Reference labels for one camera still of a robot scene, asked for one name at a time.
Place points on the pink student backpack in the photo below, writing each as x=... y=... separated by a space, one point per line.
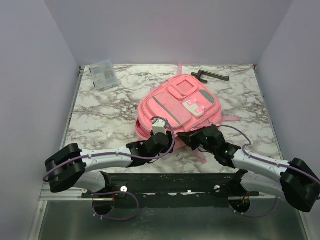
x=184 y=101

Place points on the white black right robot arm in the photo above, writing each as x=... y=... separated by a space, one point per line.
x=292 y=180

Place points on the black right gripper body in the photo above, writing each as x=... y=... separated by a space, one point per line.
x=202 y=142

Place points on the clear plastic organizer box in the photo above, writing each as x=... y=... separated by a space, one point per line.
x=103 y=75

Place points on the black metal clamp tool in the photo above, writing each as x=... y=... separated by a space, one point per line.
x=198 y=75

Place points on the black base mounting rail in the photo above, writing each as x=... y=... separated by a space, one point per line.
x=168 y=190

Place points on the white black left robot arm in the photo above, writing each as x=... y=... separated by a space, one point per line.
x=74 y=167

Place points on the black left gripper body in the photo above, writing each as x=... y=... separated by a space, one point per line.
x=168 y=146

